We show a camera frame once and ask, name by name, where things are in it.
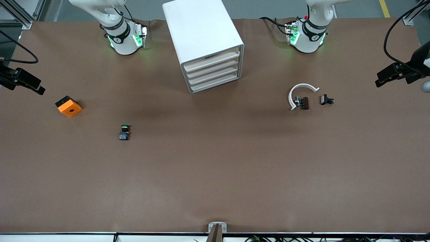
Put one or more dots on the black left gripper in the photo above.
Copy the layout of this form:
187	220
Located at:
412	72

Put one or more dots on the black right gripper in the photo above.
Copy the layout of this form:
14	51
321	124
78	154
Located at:
4	76

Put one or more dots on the green push button switch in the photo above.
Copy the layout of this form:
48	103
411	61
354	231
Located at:
124	135

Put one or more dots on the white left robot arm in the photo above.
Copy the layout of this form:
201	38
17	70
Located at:
307	45

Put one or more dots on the small black component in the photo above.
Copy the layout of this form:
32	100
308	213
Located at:
324	99

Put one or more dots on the white curved plastic arc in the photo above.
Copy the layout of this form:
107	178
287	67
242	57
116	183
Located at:
304	85

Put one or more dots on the dark brown small component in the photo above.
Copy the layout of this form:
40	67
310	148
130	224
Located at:
304	103

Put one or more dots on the brown table cover sheet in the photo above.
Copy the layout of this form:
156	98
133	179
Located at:
215	168

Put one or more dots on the orange button enclosure box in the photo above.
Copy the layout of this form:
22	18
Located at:
70	109

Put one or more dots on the aluminium frame post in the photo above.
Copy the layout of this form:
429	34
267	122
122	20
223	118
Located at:
408	21
27	24

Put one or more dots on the grey metal bracket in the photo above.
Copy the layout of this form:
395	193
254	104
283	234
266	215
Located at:
217	224

